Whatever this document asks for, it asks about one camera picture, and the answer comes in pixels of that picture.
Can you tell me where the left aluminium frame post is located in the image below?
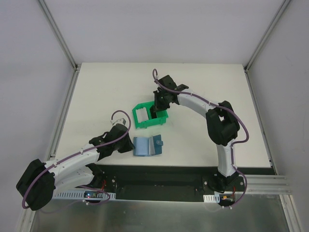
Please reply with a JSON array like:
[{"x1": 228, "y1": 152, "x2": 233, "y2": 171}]
[{"x1": 37, "y1": 0, "x2": 79, "y2": 70}]

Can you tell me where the aluminium front rail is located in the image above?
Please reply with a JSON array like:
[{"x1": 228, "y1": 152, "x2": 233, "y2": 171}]
[{"x1": 30, "y1": 175, "x2": 293, "y2": 194}]

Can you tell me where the blue leather card holder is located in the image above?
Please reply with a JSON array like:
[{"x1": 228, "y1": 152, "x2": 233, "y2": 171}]
[{"x1": 133, "y1": 134, "x2": 164, "y2": 157}]

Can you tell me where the right white cable duct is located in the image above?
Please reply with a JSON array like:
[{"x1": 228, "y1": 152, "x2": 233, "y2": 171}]
[{"x1": 203, "y1": 194, "x2": 220, "y2": 203}]

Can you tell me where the green plastic bin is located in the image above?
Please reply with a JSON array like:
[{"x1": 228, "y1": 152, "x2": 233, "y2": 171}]
[{"x1": 132, "y1": 101, "x2": 169, "y2": 129}]

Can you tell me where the white cable duct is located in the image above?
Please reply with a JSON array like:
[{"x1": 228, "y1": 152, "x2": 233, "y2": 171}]
[
  {"x1": 53, "y1": 189, "x2": 116, "y2": 201},
  {"x1": 203, "y1": 194, "x2": 220, "y2": 203}
]

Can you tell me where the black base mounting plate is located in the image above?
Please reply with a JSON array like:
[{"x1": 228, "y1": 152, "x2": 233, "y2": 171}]
[{"x1": 74, "y1": 159, "x2": 277, "y2": 201}]

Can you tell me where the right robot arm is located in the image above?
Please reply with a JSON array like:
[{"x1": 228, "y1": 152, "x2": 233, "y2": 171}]
[{"x1": 150, "y1": 70, "x2": 240, "y2": 193}]

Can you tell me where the left white cable duct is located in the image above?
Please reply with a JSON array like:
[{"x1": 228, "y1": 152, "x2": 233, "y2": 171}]
[{"x1": 53, "y1": 189, "x2": 116, "y2": 201}]

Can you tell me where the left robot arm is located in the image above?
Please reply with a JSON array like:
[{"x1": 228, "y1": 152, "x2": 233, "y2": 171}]
[{"x1": 16, "y1": 123, "x2": 134, "y2": 211}]

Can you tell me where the aluminium frame post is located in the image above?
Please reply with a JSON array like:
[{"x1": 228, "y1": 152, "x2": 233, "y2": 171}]
[
  {"x1": 37, "y1": 0, "x2": 79, "y2": 70},
  {"x1": 244, "y1": 0, "x2": 293, "y2": 73}
]

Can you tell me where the right aluminium frame post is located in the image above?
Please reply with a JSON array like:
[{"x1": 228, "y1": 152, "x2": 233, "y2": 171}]
[{"x1": 244, "y1": 0, "x2": 293, "y2": 73}]

